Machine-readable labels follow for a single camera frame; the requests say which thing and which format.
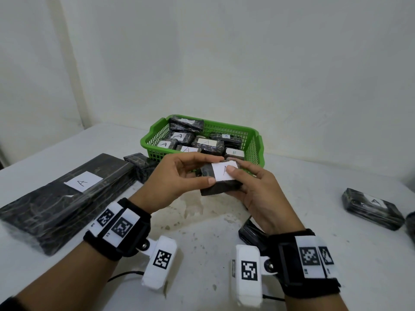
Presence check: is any black left camera cable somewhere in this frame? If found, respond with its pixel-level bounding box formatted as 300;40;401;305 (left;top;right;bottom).
107;271;145;283

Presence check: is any person's right forearm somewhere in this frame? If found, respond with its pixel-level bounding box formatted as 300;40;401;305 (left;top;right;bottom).
284;293;349;311

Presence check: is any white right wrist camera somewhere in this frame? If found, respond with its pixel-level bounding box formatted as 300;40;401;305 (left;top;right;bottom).
230;244;279;308

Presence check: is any person's left forearm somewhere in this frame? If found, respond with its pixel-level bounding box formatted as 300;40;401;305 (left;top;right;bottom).
0;241;121;311

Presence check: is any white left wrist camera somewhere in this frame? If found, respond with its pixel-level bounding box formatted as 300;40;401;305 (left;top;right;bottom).
139;235;178;291

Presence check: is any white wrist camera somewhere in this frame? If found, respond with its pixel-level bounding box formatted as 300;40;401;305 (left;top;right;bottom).
230;244;279;308
139;235;178;291

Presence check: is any person's right hand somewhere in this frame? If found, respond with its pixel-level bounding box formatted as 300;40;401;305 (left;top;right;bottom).
225;160;306;236

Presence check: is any long black box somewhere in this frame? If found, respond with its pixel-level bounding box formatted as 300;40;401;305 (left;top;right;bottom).
0;153;138;256

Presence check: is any black wristband with markers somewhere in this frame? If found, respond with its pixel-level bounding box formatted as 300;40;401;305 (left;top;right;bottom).
269;228;342;299
83;198;152;262

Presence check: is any black left wristband with markers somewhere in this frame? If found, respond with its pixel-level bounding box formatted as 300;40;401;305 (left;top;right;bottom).
83;198;152;262

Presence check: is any long black packet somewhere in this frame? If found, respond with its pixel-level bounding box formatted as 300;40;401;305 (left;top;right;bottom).
210;132;243;150

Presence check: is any person's left hand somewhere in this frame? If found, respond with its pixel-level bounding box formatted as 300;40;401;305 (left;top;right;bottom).
129;152;225;215

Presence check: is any green plastic mesh basket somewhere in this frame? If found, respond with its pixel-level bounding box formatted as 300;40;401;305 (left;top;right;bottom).
140;114;265;169

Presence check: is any black packet labelled A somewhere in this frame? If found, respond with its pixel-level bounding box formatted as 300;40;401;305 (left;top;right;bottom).
167;131;195;146

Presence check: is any black right wristband with markers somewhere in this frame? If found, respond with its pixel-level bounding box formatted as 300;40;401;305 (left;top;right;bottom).
269;228;342;299

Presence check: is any small black packet with label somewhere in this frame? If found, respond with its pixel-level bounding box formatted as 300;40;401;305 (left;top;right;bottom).
200;160;243;197

